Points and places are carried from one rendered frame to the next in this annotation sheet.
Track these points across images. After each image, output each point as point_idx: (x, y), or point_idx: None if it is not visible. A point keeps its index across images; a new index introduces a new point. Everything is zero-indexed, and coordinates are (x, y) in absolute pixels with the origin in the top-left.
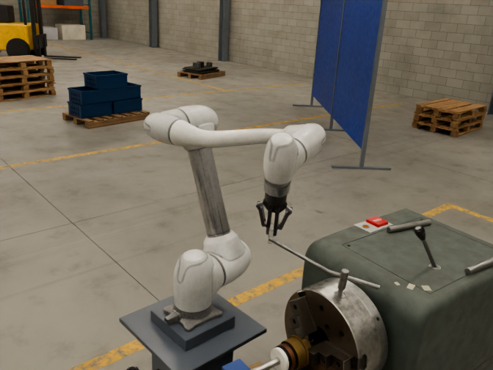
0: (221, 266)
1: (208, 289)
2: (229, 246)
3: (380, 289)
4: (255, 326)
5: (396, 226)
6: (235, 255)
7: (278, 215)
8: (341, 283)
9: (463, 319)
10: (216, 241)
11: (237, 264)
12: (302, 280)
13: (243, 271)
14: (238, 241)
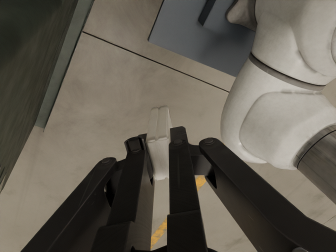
0: (273, 70)
1: (278, 1)
2: (280, 122)
3: None
4: (166, 38)
5: None
6: (255, 113)
7: (95, 237)
8: None
9: None
10: (318, 118)
11: (241, 101)
12: (5, 33)
13: (224, 107)
14: (263, 149)
